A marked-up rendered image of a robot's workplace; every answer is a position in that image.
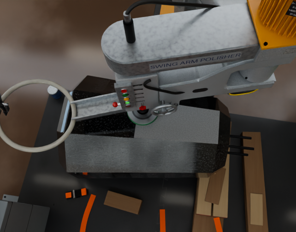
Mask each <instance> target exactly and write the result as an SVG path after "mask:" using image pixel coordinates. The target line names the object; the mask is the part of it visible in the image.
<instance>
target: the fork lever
mask: <svg viewBox="0 0 296 232"><path fill-rule="evenodd" d="M113 102H117V103H119V99H118V96H117V93H116V92H115V93H110V94H105V95H100V96H96V97H91V98H86V99H81V100H76V101H71V102H70V103H71V104H75V105H76V110H77V116H76V117H73V118H71V119H72V120H76V121H81V120H86V119H90V118H95V117H100V116H107V115H111V114H116V113H121V112H126V111H125V109H122V108H121V105H118V106H117V107H113V105H112V104H113Z"/></svg>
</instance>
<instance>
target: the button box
mask: <svg viewBox="0 0 296 232"><path fill-rule="evenodd" d="M114 88H115V90H116V93H117V96H118V99H119V102H120V105H121V108H122V109H127V108H134V107H136V102H135V97H134V93H133V89H132V84H131V82H130V83H123V84H117V83H114ZM122 89H127V90H128V91H127V92H125V93H128V94H129V95H128V96H127V97H129V98H130V99H129V100H128V101H130V102H131V103H130V105H132V106H131V107H125V106H126V105H128V104H125V103H124V102H125V100H123V98H124V97H123V96H122V94H123V93H122V92H121V91H120V90H122Z"/></svg>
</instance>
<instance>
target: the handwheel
mask: <svg viewBox="0 0 296 232"><path fill-rule="evenodd" d="M172 108H174V109H173V110H171V111H168V110H170V109H172ZM154 111H160V113H156V112H154ZM175 111H177V106H176V105H173V104H165V101H164V100H162V101H161V105H158V106H156V107H154V108H153V109H152V110H151V114H152V115H154V116H166V115H169V114H172V113H174V112H175Z"/></svg>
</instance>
